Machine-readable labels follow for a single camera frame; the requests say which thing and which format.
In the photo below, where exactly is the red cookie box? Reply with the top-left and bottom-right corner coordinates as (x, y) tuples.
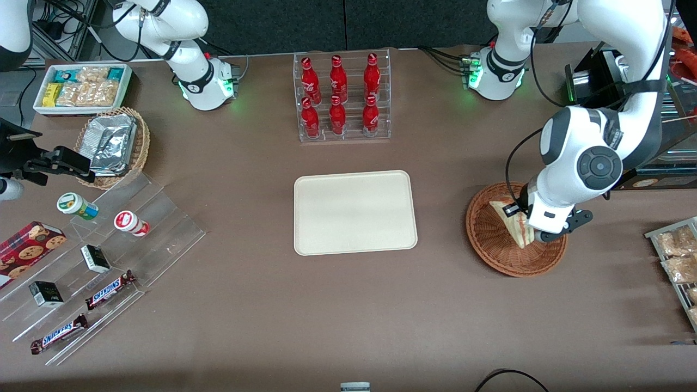
(0, 220), (67, 290)

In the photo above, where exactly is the black looped cable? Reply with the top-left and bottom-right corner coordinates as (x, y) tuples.
(474, 369), (551, 392)

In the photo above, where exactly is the black base cable bundle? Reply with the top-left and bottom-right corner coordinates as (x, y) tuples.
(418, 46), (470, 75)
(204, 41), (250, 74)

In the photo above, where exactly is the black control box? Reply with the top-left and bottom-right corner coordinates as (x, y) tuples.
(565, 48), (697, 191)

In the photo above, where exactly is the small black box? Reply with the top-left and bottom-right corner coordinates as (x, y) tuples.
(81, 244), (111, 274)
(28, 280), (64, 308)

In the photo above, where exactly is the glass display case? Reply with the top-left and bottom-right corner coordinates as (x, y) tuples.
(665, 22), (697, 164)

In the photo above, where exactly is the white rectangular snack bin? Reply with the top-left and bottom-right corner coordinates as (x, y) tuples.
(33, 63), (133, 117)

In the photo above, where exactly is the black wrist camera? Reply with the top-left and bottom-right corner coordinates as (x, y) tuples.
(23, 145), (95, 185)
(501, 200), (530, 220)

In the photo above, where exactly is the green lid white cup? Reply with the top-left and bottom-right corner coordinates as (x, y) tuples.
(57, 192), (100, 221)

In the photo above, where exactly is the red lid white cup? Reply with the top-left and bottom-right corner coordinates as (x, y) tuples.
(114, 210), (150, 237)

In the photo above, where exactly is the clear acrylic bottle rack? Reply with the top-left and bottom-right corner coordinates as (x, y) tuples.
(293, 49), (392, 143)

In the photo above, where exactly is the cream plastic tray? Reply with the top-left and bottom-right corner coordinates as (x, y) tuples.
(294, 170), (418, 256)

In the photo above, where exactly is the triangular sandwich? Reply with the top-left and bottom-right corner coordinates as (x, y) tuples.
(488, 199), (537, 249)

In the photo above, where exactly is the clear acrylic stepped stand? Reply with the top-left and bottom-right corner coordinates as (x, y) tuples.
(0, 171), (206, 366)

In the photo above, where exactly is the light wicker basket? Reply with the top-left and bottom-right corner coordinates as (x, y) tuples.
(74, 106), (150, 190)

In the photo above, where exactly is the black wrist mount bracket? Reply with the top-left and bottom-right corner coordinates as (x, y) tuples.
(0, 117), (43, 178)

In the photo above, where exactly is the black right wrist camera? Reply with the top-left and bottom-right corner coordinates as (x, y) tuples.
(23, 145), (95, 185)

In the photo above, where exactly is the grey wire tray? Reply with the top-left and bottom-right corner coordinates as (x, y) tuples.
(645, 217), (697, 333)

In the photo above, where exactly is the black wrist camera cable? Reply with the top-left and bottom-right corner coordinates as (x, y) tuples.
(505, 128), (546, 205)

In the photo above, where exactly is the silver foil pack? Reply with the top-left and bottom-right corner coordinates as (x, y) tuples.
(86, 114), (137, 143)
(89, 132), (135, 176)

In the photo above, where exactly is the round brown wicker basket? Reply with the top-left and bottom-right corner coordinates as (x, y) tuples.
(466, 181), (568, 278)

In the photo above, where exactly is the aluminium frame rack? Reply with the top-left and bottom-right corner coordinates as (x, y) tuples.
(30, 0), (101, 62)

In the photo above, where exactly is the red cola bottle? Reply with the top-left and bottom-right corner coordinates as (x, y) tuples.
(364, 53), (381, 102)
(362, 95), (381, 137)
(301, 57), (322, 105)
(329, 55), (349, 104)
(329, 95), (347, 136)
(301, 97), (321, 138)

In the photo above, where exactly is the clear bag of crackers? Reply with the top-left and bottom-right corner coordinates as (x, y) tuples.
(76, 66), (111, 84)
(55, 82), (82, 107)
(77, 81), (121, 107)

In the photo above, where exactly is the yellow snack packet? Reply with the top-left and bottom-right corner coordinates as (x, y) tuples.
(42, 83), (64, 108)

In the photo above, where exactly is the Snickers chocolate bar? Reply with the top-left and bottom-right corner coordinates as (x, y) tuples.
(84, 269), (137, 311)
(30, 314), (89, 356)

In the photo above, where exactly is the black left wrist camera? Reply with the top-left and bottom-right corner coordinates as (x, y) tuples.
(501, 200), (530, 220)

